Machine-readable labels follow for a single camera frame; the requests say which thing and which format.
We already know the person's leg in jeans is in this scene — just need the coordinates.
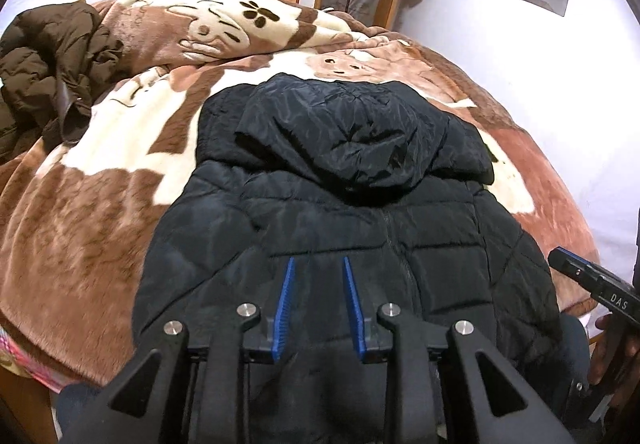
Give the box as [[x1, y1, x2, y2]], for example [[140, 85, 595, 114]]
[[559, 314, 592, 387], [54, 383, 103, 444]]

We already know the brown printed plush blanket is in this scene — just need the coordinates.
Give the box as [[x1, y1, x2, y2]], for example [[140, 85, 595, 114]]
[[0, 0, 601, 387]]

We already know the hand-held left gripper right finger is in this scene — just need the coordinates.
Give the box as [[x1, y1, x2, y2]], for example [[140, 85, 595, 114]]
[[342, 256, 576, 444]]

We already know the black puffer jacket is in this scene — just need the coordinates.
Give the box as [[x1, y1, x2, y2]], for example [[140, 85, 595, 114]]
[[131, 74, 577, 444]]

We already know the pink plaid bed sheet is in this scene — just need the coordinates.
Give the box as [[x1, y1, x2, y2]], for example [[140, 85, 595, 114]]
[[0, 326, 68, 392]]

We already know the brown puffer jacket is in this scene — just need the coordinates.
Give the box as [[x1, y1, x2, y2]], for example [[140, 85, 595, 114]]
[[0, 0, 124, 161]]

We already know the person's right hand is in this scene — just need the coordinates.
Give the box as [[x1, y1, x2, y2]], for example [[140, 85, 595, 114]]
[[587, 313, 640, 407]]

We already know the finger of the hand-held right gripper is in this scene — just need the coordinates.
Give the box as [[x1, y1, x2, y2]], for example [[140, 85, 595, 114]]
[[547, 246, 604, 288]]

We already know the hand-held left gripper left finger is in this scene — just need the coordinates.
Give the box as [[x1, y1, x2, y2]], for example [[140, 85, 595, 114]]
[[60, 256, 296, 444]]

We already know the wooden bed frame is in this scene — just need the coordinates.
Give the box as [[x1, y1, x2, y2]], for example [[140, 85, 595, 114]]
[[0, 364, 58, 444]]

